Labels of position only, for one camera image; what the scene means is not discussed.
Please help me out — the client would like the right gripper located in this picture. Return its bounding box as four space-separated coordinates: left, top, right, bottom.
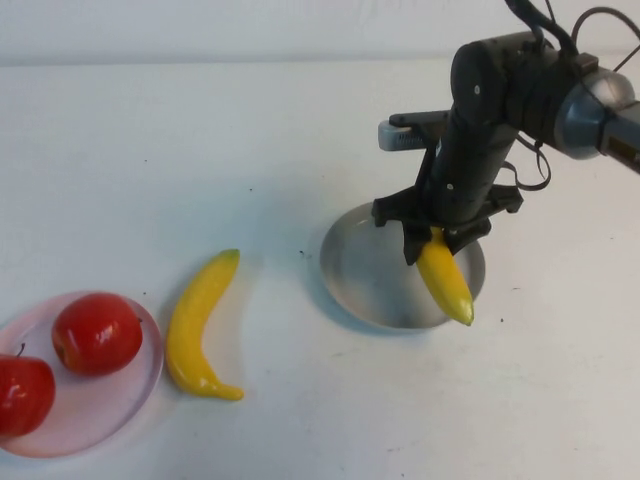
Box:
372 159 525 266

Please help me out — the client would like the yellow toy banana green tip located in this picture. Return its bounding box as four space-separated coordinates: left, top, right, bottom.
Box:
415 225 475 327

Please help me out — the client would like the red toy apple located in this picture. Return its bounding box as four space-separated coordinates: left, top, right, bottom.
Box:
51 292 144 377
0 343 56 439

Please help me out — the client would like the grey-blue round plate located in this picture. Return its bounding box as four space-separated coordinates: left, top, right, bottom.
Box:
319 201 486 331

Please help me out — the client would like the pink round plate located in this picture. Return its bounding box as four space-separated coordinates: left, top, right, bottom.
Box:
0 291 165 459

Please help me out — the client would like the black zip tie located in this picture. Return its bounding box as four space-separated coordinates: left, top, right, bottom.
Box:
612 45 640 76

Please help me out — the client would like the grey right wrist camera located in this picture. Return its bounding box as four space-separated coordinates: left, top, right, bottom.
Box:
377 119 432 151

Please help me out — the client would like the black right camera bracket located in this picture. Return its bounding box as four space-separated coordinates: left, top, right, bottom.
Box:
388 110 454 194

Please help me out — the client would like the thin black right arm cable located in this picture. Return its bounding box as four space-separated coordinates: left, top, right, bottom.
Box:
499 132 552 192

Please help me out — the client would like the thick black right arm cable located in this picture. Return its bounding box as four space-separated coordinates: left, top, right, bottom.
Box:
502 0 561 51

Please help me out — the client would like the black right camera cable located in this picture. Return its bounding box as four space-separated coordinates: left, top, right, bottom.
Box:
568 4 639 56

